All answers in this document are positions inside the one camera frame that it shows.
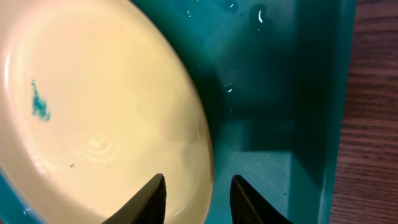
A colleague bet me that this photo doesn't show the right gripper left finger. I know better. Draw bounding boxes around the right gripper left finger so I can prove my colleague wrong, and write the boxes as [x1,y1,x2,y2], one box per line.
[103,174,167,224]

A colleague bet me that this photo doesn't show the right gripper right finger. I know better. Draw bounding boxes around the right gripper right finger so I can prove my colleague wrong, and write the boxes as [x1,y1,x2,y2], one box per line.
[229,175,292,224]

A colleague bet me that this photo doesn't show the yellow-green plate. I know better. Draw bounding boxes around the yellow-green plate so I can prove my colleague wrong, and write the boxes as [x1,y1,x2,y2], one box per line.
[1,0,213,223]

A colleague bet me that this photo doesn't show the teal plastic tray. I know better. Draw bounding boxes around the teal plastic tray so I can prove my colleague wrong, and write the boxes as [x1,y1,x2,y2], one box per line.
[1,0,355,223]

